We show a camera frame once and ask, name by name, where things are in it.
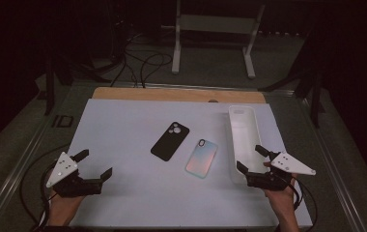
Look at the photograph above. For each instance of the person's left hand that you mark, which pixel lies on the person's left hand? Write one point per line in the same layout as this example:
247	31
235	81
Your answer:
61	209

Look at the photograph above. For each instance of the person's right hand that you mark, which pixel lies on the person's right hand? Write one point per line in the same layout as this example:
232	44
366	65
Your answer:
281	201

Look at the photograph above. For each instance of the white metal stand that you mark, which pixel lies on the white metal stand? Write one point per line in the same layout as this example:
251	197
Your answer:
217	24

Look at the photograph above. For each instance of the black stand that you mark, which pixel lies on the black stand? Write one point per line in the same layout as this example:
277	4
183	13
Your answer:
49	90
315	96

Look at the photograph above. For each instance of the black rectangular floor bracket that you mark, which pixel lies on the black rectangular floor bracket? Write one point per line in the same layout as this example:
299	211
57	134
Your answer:
63	121

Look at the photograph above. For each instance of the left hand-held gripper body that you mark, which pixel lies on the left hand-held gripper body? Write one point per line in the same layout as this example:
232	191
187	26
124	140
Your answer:
75	188

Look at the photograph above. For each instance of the pastel gradient phone case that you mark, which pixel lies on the pastel gradient phone case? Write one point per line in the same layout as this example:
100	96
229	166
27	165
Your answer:
201	158

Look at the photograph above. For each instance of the white plastic bin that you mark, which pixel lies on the white plastic bin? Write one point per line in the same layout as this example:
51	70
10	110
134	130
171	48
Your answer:
244	135

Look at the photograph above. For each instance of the metal floor rail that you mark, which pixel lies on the metal floor rail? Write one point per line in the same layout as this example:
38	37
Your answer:
14	180
336	180

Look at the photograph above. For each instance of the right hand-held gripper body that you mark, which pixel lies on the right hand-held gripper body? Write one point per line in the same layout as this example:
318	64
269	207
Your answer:
268	180

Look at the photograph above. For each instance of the black phone case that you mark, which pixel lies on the black phone case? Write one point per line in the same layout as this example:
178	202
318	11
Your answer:
169	141

